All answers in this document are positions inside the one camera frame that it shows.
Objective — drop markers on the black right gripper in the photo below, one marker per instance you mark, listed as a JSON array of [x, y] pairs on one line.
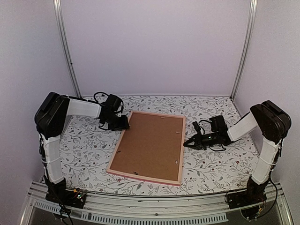
[[196, 139]]

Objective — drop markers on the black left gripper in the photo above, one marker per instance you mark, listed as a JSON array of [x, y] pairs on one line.
[[123, 124]]

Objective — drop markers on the brown cardboard backing board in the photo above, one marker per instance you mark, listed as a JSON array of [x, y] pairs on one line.
[[147, 147]]

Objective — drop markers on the pink wooden picture frame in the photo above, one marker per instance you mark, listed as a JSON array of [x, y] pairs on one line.
[[143, 179]]

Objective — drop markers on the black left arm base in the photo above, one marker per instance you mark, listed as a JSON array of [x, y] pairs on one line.
[[59, 194]]

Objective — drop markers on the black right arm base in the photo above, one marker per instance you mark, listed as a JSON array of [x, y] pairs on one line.
[[253, 203]]

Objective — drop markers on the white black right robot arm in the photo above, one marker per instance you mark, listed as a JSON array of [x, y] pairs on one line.
[[274, 124]]

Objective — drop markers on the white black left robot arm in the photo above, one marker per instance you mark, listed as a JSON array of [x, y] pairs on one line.
[[50, 121]]

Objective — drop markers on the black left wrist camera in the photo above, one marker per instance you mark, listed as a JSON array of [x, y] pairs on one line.
[[113, 103]]

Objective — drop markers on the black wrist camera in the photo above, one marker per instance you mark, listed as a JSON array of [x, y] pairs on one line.
[[113, 103], [217, 124]]

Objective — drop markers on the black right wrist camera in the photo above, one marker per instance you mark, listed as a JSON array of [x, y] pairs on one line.
[[217, 124]]

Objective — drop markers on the aluminium front table rail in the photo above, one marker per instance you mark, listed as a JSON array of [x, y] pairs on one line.
[[109, 209]]

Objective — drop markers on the left aluminium corner post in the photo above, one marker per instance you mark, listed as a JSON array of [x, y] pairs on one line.
[[65, 47]]

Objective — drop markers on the aluminium corner post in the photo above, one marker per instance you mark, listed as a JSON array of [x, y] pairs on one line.
[[65, 47], [245, 49]]

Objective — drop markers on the right aluminium corner post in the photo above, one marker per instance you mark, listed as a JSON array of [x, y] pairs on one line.
[[245, 49]]

